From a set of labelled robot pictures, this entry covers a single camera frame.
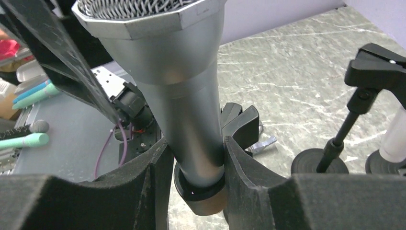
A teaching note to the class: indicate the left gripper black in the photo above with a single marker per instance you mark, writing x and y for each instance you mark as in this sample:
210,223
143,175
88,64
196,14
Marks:
138,130

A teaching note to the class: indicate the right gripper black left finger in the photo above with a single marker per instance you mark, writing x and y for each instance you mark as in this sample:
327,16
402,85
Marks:
134,196

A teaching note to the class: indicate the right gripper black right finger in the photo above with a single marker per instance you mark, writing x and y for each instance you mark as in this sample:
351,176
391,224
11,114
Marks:
259,199

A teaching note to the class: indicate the grey handheld microphone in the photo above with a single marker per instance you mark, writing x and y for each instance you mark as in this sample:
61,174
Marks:
169,48

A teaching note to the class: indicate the white microphone with stand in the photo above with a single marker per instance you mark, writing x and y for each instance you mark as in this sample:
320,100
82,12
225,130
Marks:
390,158

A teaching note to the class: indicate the teal marker pens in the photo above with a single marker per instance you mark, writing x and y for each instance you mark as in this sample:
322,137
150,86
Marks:
48,91

